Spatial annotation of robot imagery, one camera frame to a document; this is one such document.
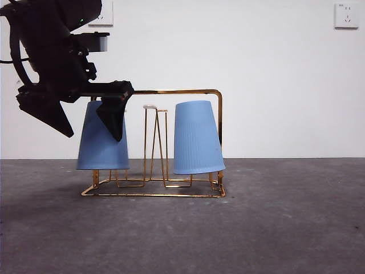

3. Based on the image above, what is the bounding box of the blue ribbed plastic cup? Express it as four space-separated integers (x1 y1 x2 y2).
173 99 226 175
75 99 131 171

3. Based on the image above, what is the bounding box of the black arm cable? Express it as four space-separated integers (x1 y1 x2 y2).
0 14 38 86

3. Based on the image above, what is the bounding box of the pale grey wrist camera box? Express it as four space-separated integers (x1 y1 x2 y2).
85 32 111 54

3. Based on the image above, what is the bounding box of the gold wire cup rack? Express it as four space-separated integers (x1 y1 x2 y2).
80 88 226 198

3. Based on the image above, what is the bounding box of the white wall socket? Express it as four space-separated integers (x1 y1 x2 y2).
334 2 360 30
88 0 114 28

